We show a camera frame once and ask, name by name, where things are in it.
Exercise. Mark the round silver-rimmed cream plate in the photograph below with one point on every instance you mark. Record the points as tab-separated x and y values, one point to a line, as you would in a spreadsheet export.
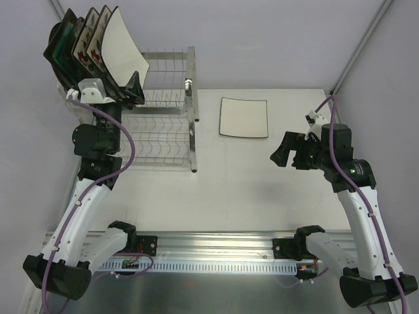
53	53

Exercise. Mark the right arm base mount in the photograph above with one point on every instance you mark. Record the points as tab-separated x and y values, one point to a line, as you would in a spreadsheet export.
287	248

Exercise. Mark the dark square teal-centre plate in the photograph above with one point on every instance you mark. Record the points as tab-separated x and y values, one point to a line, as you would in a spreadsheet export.
70	20

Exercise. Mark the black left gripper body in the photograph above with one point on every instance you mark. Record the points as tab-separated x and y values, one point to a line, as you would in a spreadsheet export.
121	96

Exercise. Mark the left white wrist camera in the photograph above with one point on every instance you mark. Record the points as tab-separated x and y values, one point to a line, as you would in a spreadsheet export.
90	91

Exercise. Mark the aluminium frame rail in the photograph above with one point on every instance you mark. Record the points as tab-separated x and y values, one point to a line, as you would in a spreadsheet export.
209	243

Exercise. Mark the stainless steel dish rack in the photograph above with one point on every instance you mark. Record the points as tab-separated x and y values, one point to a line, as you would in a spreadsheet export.
163	128

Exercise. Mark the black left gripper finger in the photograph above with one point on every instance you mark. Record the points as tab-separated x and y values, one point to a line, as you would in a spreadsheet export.
111	87
133	90

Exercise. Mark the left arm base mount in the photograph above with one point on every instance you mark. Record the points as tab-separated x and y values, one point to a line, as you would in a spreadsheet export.
147	244

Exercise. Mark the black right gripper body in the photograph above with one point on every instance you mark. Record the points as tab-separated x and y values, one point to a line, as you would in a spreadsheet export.
300	154

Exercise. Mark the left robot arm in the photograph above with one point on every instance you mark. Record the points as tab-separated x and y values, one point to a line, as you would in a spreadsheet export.
64	267

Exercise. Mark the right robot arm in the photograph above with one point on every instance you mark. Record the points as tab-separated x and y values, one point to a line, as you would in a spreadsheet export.
374	276

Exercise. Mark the cream floral square plate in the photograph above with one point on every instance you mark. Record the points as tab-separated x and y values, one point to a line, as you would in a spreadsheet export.
81	44

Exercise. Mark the white slotted cable duct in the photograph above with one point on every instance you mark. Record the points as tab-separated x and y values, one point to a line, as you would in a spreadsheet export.
201	266

